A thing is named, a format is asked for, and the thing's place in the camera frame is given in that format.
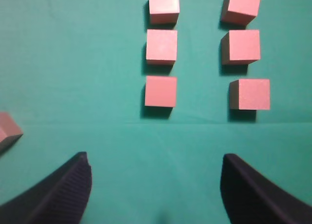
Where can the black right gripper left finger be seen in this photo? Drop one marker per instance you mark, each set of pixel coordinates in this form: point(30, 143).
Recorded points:
point(60, 198)

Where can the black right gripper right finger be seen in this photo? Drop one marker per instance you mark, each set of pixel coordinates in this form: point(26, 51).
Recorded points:
point(250, 198)

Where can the pink cube column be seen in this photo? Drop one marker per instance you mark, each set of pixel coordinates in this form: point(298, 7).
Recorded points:
point(239, 12)
point(160, 91)
point(164, 11)
point(10, 132)
point(161, 47)
point(240, 47)
point(250, 94)

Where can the green cloth backdrop and cover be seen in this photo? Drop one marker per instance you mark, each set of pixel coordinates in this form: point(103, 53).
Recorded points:
point(73, 76)

